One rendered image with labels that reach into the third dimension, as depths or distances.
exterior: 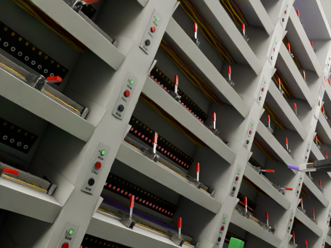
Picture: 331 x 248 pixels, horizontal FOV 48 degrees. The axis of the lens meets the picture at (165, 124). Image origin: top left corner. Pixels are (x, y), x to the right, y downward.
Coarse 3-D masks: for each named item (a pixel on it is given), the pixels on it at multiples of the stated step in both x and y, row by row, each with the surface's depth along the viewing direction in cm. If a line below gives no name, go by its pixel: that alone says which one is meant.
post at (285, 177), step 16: (320, 48) 228; (320, 80) 219; (288, 96) 226; (304, 112) 216; (288, 128) 217; (288, 144) 213; (304, 144) 208; (272, 176) 210; (288, 176) 205; (256, 208) 208; (272, 208) 202; (288, 208) 198; (256, 240) 200; (288, 240) 200
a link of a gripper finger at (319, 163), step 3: (324, 159) 166; (327, 159) 165; (330, 159) 164; (318, 162) 167; (321, 162) 166; (324, 162) 165; (327, 162) 164; (330, 162) 163; (315, 165) 168; (318, 165) 167; (321, 165) 166
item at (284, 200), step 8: (248, 168) 157; (248, 176) 159; (256, 176) 164; (248, 184) 193; (256, 184) 166; (264, 184) 171; (264, 192) 197; (272, 192) 179; (288, 192) 201; (280, 200) 188; (288, 200) 195
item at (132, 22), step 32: (128, 0) 108; (160, 0) 105; (128, 32) 101; (160, 32) 106; (96, 64) 103; (128, 64) 98; (96, 96) 97; (96, 128) 91; (32, 160) 100; (64, 160) 93; (96, 192) 93; (32, 224) 89; (64, 224) 86
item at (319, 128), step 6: (318, 120) 237; (324, 120) 231; (318, 126) 248; (324, 126) 234; (318, 132) 259; (324, 132) 252; (330, 132) 243; (318, 138) 272; (324, 138) 264; (330, 138) 247; (330, 144) 269
